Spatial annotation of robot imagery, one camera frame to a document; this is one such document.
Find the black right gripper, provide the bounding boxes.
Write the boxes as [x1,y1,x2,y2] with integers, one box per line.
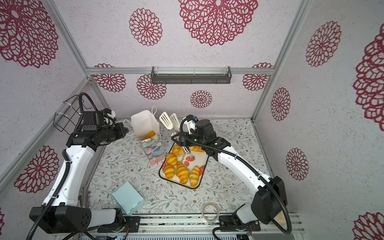
[171,132,208,149]

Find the floral paper bag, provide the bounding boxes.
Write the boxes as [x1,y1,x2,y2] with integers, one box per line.
[123,106,166,165]

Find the twisted bread small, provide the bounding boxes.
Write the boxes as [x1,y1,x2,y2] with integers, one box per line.
[171,145,186,157]

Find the long twisted bread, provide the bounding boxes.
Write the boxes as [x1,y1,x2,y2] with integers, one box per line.
[189,146,205,153]

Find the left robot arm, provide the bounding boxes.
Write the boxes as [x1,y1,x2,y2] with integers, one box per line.
[26,123,129,240]

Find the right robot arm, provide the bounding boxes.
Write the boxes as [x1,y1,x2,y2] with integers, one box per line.
[160,112,293,239]

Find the striped croissant bread upper left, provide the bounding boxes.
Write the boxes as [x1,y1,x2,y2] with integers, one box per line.
[166,153,178,166]

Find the striped croissant bread front left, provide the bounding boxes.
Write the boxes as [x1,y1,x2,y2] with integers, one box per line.
[164,165,176,179]

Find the strawberry print bread tray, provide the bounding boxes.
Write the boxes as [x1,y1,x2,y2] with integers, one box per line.
[159,144,209,190]

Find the striped croissant bread front right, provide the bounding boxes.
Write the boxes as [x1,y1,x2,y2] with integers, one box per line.
[189,166,200,188]

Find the light green box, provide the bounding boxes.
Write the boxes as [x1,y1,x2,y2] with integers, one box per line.
[112,182,145,216]

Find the clear tape roll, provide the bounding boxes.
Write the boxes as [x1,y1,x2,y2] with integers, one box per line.
[202,202,220,223]

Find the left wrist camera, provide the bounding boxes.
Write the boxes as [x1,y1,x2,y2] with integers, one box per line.
[82,108,116,131]

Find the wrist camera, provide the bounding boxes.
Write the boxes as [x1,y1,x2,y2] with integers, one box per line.
[184,115,216,137]
[82,108,116,131]

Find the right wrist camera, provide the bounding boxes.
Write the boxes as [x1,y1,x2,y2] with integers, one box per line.
[184,115,216,137]

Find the black wire basket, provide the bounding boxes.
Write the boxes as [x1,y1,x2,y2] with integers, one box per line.
[53,95,81,135]

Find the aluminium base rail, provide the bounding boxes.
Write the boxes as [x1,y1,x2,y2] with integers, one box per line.
[89,214,305,240]

